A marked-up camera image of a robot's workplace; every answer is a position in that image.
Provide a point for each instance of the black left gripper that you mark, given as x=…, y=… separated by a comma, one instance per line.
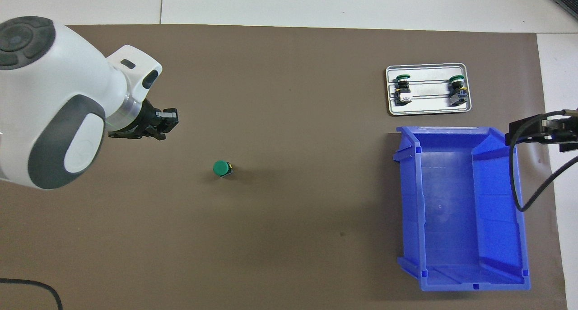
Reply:
x=140, y=122

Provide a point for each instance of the brown table mat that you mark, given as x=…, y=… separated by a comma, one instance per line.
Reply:
x=293, y=233

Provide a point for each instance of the blue plastic storage bin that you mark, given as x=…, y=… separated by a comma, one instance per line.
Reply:
x=451, y=201

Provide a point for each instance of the grey metal tray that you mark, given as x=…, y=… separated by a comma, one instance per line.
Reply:
x=429, y=104

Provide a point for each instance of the green push button switch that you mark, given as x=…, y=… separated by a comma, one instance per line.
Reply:
x=458, y=91
x=403, y=91
x=220, y=167

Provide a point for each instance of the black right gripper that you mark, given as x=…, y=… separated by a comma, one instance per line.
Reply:
x=560, y=129

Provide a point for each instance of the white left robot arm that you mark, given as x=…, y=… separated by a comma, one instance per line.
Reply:
x=45, y=97

